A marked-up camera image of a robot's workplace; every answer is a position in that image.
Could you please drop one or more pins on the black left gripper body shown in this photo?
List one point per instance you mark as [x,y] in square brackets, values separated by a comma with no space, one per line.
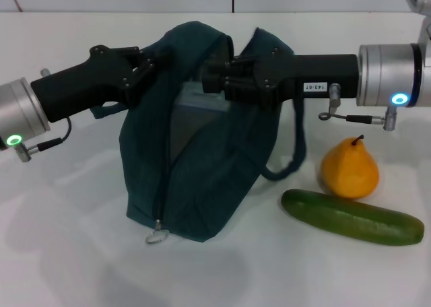
[84,85]

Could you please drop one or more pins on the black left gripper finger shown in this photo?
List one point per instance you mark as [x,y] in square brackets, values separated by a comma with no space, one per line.
[148,55]
[141,81]

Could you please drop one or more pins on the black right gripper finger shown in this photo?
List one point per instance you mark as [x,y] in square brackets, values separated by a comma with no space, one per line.
[239,90]
[235,69]

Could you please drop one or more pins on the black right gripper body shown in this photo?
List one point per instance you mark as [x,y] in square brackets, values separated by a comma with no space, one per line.
[313,71]

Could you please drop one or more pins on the clear plastic food container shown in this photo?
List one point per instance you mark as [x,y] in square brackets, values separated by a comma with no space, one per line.
[198,118]

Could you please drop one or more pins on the dark teal fabric bag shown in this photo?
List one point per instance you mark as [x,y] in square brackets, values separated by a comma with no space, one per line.
[215,186]

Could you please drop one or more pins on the orange pear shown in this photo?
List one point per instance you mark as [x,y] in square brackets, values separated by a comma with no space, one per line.
[350,169]

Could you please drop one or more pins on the green cucumber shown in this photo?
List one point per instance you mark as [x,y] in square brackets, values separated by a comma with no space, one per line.
[353,219]

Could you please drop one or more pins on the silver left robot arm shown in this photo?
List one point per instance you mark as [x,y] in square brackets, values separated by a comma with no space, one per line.
[20,108]

